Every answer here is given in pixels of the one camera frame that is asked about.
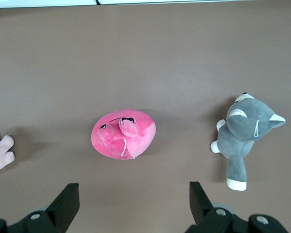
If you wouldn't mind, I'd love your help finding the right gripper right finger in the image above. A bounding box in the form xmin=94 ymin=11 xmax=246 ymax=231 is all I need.
xmin=185 ymin=181 xmax=289 ymax=233

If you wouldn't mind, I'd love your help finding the brown table cover sheet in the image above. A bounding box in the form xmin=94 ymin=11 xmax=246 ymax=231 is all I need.
xmin=0 ymin=2 xmax=291 ymax=233

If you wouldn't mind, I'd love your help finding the pale pink white plush dog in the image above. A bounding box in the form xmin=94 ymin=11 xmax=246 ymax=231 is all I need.
xmin=0 ymin=132 xmax=16 ymax=176

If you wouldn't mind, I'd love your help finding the grey white plush cat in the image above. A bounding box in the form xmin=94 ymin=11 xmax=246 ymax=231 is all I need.
xmin=210 ymin=92 xmax=287 ymax=192

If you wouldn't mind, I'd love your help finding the bright pink plush toy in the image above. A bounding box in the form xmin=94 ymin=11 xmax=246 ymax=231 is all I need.
xmin=91 ymin=108 xmax=158 ymax=161

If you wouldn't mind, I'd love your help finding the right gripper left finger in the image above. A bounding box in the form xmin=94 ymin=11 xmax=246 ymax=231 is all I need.
xmin=0 ymin=183 xmax=80 ymax=233

